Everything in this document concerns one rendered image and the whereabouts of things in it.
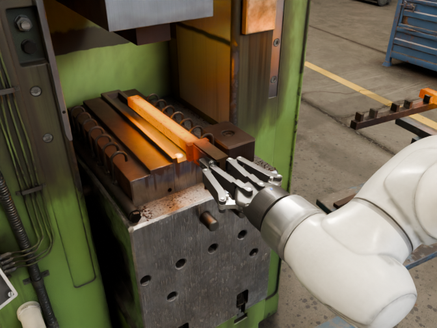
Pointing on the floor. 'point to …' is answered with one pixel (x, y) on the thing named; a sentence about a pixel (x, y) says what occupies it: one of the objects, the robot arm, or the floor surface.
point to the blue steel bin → (414, 34)
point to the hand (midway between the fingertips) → (209, 158)
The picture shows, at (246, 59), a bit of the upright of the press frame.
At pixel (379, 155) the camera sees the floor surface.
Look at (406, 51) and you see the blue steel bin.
